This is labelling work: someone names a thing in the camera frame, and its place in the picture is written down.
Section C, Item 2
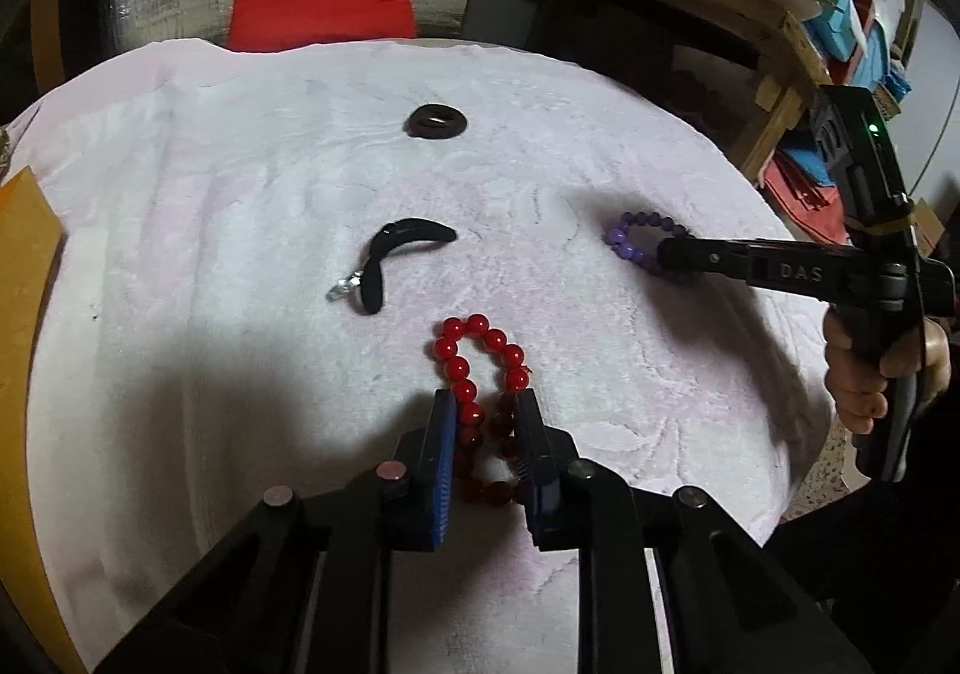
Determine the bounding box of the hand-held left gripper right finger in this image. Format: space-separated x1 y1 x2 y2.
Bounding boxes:
514 389 871 674

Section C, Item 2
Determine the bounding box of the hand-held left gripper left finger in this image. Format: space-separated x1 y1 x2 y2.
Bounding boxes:
97 389 458 674

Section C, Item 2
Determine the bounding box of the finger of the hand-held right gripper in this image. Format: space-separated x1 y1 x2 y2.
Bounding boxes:
656 233 857 293

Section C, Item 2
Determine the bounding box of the red bead bracelet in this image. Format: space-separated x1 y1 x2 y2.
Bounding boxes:
433 314 534 507

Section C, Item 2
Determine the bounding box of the purple bead bracelet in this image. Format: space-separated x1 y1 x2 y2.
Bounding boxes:
603 210 690 282

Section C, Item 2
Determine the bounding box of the person's right hand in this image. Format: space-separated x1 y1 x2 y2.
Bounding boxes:
823 305 953 435

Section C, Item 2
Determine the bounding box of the coral cloth pile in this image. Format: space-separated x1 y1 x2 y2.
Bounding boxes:
760 147 850 244

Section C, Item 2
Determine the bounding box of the wooden side table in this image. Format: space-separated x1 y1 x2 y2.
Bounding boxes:
480 0 835 184

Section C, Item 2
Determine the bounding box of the person's dark clothing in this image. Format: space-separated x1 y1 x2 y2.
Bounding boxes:
765 475 960 674

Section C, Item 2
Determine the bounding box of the pale pink embossed towel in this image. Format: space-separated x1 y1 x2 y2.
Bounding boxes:
0 36 838 674

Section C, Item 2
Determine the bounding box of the black hair tie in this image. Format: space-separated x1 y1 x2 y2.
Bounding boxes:
327 216 457 316

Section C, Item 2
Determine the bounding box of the black oval ring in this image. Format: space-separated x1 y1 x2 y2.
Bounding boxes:
406 105 467 141

